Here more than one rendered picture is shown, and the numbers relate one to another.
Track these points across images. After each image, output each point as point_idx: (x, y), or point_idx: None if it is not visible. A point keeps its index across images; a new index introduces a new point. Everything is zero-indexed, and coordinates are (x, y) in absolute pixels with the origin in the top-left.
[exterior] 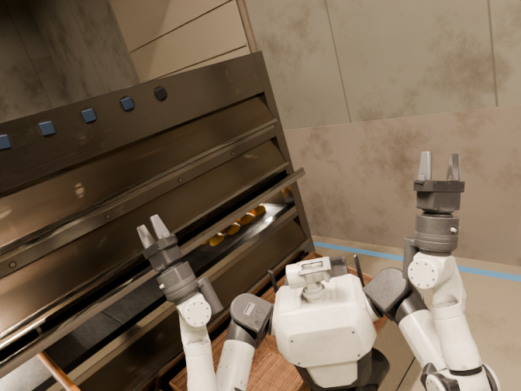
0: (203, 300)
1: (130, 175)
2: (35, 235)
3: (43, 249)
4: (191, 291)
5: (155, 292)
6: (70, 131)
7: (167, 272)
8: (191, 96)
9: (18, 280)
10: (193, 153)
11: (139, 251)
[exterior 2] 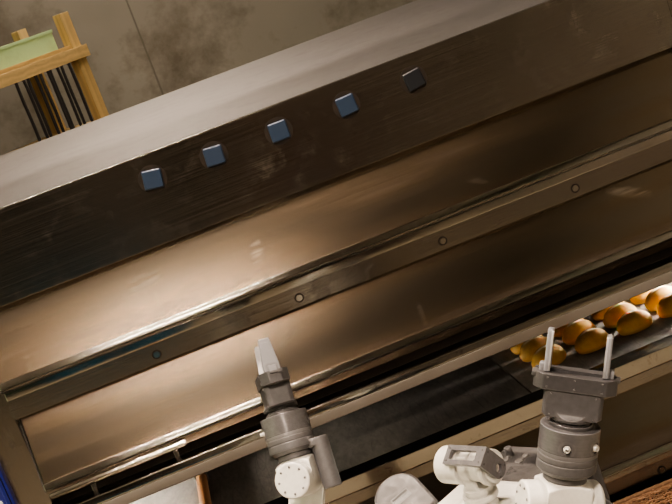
0: (301, 466)
1: (342, 231)
2: (184, 318)
3: (197, 338)
4: (295, 450)
5: (392, 438)
6: (249, 158)
7: (267, 418)
8: (480, 77)
9: (164, 377)
10: (473, 191)
11: (344, 364)
